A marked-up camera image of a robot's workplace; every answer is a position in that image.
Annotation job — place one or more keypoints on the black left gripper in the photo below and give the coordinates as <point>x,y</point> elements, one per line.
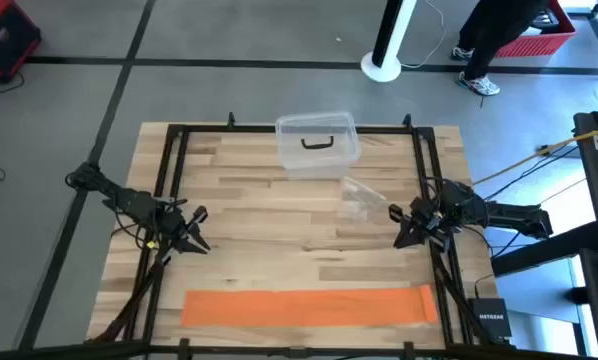
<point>176,222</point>

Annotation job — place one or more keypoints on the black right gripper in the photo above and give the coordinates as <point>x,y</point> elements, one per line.
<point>426,217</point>

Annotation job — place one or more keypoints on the clear plastic bag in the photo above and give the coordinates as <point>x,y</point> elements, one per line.
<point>361,200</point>

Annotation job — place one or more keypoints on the clear plastic storage bin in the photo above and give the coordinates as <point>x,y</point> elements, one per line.
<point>319,165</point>

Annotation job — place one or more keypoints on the orange elastic bandage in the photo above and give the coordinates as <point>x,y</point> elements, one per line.
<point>304,307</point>

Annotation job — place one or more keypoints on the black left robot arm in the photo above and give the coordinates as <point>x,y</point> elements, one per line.
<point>129,200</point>

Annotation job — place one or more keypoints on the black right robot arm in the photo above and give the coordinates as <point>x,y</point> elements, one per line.
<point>509,215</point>

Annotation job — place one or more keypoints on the white tower fan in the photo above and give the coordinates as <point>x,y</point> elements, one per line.
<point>381,70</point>

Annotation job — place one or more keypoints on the person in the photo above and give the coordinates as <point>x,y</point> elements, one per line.
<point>494,25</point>

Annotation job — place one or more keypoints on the red plastic crate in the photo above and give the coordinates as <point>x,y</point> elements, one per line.
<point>539,46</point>

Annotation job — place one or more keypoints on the black striped device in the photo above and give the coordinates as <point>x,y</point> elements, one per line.
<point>546,20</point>

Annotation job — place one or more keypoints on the red and black case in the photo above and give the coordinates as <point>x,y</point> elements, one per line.
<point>9,40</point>

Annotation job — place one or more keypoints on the black metal table frame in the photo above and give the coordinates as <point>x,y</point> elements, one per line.
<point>204,128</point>

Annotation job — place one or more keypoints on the black Netgear network switch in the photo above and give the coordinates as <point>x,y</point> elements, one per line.
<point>490,317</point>

